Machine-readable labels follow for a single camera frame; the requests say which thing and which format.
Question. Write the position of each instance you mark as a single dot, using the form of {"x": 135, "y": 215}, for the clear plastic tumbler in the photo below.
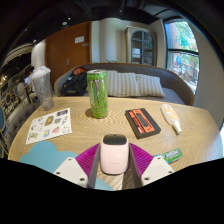
{"x": 43, "y": 90}

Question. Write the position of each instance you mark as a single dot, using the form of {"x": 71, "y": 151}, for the black-framed window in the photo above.
{"x": 183, "y": 53}

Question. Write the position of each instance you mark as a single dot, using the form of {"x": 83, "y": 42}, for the black backpack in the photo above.
{"x": 74, "y": 85}

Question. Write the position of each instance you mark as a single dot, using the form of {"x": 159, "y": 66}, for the black and orange box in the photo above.
{"x": 142, "y": 122}

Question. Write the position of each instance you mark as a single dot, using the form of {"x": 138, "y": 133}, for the white and orange tube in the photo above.
{"x": 170, "y": 116}

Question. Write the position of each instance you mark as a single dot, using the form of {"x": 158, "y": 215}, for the green drink can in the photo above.
{"x": 97, "y": 95}

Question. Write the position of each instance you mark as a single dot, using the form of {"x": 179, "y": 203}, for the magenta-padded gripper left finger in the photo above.
{"x": 70, "y": 170}

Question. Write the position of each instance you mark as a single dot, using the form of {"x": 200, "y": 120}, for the grey curved sofa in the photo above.
{"x": 176, "y": 88}

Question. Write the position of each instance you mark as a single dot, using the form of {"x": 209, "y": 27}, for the grey tufted chair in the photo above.
{"x": 18, "y": 121}

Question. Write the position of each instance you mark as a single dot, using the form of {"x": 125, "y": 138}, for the person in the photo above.
{"x": 29, "y": 75}

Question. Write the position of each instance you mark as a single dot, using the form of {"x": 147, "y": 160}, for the blue upholstered chair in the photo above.
{"x": 2, "y": 126}

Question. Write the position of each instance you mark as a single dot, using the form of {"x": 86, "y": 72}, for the green gum pack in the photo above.
{"x": 171, "y": 155}

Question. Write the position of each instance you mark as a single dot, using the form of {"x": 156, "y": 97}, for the arched glass-door cabinet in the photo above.
{"x": 141, "y": 46}

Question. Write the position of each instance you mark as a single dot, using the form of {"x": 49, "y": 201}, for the blue cloud-shaped mouse pad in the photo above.
{"x": 43, "y": 155}

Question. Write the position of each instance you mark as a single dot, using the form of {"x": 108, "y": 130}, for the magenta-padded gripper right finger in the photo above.
{"x": 156, "y": 168}

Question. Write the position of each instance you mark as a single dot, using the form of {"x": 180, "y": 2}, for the white sticker sheet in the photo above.
{"x": 48, "y": 126}

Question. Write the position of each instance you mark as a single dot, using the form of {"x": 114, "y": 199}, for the brown wooden door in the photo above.
{"x": 65, "y": 50}

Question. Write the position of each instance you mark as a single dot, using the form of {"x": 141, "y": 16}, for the striped cushion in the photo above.
{"x": 123, "y": 83}
{"x": 150, "y": 86}

